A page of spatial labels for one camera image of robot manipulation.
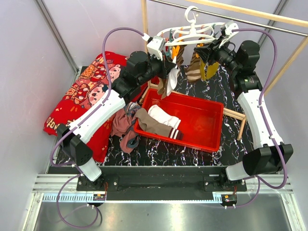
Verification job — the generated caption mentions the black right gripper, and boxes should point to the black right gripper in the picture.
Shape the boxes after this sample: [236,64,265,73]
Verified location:
[194,35,240,74]

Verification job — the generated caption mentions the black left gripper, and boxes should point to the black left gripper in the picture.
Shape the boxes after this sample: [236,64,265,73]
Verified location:
[138,51,175,86]

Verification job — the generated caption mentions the white round clip hanger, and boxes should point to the white round clip hanger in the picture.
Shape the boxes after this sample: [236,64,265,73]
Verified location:
[157,6,224,47]

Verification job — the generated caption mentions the white sock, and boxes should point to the white sock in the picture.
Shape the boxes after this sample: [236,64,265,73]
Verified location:
[148,104,181,129]
[166,68,180,96]

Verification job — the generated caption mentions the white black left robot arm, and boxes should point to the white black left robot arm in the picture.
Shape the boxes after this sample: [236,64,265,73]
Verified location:
[57,51,176,191]

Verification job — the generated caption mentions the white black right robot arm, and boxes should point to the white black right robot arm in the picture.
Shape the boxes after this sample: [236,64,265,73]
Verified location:
[194,40,294,191]

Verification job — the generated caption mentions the mustard yellow hanging sock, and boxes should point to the mustard yellow hanging sock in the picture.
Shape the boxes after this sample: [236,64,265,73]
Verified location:
[200,60,219,80]

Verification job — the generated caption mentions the brown hanging sock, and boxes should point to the brown hanging sock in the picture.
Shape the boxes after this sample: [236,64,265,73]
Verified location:
[184,51,201,82]

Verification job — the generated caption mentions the taupe ribbed sock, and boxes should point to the taupe ribbed sock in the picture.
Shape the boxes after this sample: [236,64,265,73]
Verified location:
[135,108,173,137]

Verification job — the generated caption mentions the red plastic bin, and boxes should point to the red plastic bin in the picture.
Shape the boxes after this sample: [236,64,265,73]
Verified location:
[134,89,224,152]

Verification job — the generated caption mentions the metal hanging rod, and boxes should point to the metal hanging rod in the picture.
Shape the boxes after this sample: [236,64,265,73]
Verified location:
[149,0,308,37]

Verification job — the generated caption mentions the maroon striped cuff sock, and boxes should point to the maroon striped cuff sock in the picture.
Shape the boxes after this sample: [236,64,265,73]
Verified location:
[168,128,183,140]

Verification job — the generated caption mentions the pink and teal garment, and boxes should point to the pink and teal garment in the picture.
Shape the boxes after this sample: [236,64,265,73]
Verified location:
[111,102,141,153]

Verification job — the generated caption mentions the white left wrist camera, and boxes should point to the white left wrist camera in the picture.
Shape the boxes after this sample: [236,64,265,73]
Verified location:
[142,33,166,60]

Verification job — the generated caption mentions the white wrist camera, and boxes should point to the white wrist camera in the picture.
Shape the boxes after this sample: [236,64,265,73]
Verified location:
[219,20,239,48]
[142,33,166,60]

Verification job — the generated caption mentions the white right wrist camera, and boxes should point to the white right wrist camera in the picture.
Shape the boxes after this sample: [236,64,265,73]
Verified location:
[219,20,239,48]

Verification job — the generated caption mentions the wooden rack frame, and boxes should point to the wooden rack frame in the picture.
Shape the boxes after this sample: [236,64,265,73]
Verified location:
[139,0,308,140]

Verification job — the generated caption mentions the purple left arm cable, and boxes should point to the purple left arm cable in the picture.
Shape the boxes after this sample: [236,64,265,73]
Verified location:
[50,27,150,228]

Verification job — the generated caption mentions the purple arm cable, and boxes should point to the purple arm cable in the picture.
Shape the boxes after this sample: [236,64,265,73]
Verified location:
[232,28,288,210]
[50,27,150,228]

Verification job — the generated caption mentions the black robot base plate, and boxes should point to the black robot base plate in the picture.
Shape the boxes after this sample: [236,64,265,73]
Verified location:
[77,166,247,192]

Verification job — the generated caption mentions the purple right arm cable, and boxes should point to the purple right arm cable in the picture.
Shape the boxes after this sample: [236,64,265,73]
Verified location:
[232,28,288,210]

